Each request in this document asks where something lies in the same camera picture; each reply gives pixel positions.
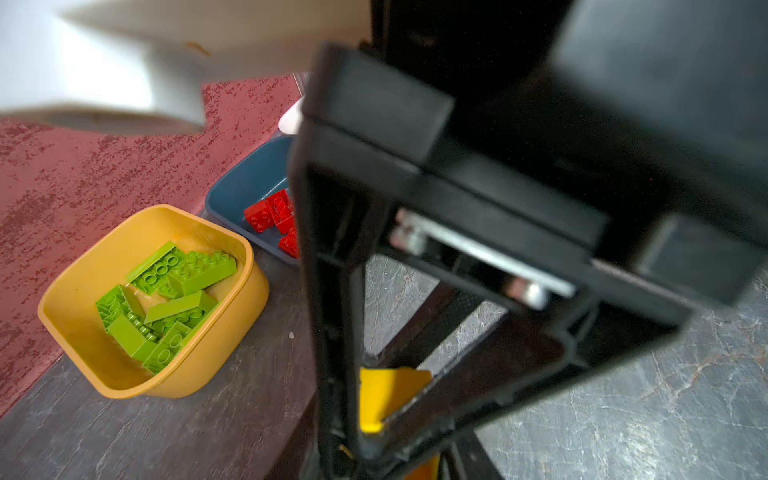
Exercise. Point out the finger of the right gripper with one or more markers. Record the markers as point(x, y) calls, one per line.
point(520, 357)
point(336, 312)

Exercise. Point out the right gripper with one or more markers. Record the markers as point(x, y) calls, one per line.
point(610, 148)

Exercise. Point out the red long lego brick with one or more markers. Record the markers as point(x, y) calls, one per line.
point(280, 204)

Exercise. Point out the small orange lego brick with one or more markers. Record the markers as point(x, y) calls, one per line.
point(384, 391)

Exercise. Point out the small green lego brick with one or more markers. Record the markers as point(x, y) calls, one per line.
point(173, 340)

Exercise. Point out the small red lego brick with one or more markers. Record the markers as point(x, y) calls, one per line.
point(259, 217)

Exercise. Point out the green long lego brick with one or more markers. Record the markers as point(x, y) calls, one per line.
point(198, 271)

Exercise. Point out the teal plastic bin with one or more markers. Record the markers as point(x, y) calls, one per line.
point(260, 174)

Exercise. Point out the white plastic bin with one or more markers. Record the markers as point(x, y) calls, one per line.
point(290, 122)

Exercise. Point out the yellow plastic bin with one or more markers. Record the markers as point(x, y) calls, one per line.
point(68, 311)

